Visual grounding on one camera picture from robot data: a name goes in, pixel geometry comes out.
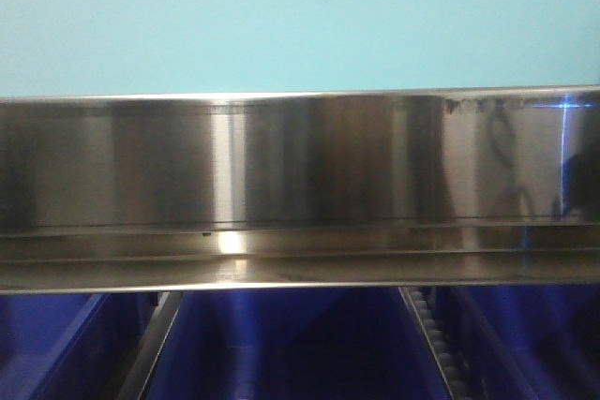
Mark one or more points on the right roller track divider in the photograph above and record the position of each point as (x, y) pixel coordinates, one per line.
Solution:
(438, 349)

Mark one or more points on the dark blue bin right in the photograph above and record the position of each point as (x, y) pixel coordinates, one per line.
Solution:
(522, 342)

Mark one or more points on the dark blue bin left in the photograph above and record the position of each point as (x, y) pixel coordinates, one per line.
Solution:
(68, 346)

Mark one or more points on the stainless steel shelf rail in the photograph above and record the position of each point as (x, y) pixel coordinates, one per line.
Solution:
(467, 186)

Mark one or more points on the dark blue bin centre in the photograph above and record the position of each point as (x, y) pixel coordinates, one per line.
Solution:
(357, 343)

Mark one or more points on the roller track divider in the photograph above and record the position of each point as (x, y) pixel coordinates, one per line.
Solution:
(438, 349)
(140, 372)

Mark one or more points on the dark blue bin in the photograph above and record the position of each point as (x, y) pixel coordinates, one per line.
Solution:
(68, 346)
(357, 343)
(522, 342)

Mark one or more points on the left roller track divider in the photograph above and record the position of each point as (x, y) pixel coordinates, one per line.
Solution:
(140, 372)

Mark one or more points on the light blue plastic bin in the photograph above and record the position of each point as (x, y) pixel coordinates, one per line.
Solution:
(63, 47)

